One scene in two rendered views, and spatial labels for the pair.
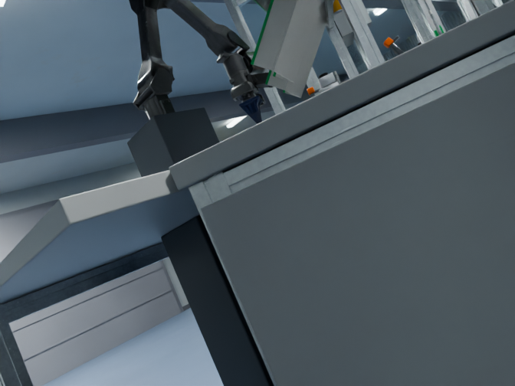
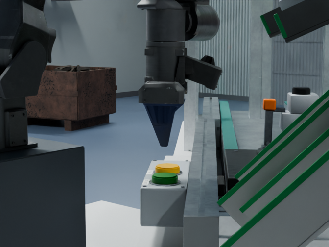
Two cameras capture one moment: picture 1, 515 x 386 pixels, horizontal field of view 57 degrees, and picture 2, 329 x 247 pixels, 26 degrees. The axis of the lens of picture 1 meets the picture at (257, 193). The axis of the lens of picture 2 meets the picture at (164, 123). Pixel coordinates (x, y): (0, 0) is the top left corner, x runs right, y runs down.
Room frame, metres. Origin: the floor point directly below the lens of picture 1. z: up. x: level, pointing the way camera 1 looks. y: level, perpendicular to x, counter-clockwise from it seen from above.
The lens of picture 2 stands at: (0.24, 0.02, 1.20)
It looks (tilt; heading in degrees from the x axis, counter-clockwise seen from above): 8 degrees down; 354
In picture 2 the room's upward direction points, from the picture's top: straight up
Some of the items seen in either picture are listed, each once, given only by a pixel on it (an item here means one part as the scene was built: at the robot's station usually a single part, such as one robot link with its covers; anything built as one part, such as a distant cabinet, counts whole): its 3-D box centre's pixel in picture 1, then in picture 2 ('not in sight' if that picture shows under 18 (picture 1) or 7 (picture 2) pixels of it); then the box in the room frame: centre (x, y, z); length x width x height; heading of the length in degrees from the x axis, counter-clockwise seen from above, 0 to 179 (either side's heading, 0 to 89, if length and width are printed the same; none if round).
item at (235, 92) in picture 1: (244, 87); (165, 69); (1.29, -0.09, 1.13); 0.19 x 0.06 x 0.08; 171
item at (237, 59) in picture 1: (234, 63); (165, 17); (1.29, -0.09, 1.21); 0.09 x 0.06 x 0.07; 137
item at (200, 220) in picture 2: not in sight; (206, 175); (1.54, -0.19, 0.91); 0.89 x 0.06 x 0.11; 171
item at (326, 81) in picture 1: (331, 83); (306, 109); (1.37, -0.33, 1.06); 0.08 x 0.04 x 0.07; 81
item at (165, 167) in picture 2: not in sight; (167, 171); (1.36, -0.10, 0.96); 0.04 x 0.04 x 0.02
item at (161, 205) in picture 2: not in sight; (167, 190); (1.36, -0.10, 0.93); 0.21 x 0.07 x 0.06; 171
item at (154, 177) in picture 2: not in sight; (164, 181); (1.29, -0.09, 0.96); 0.04 x 0.04 x 0.02
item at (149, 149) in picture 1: (182, 164); (2, 231); (1.06, 0.13, 0.96); 0.14 x 0.14 x 0.20; 43
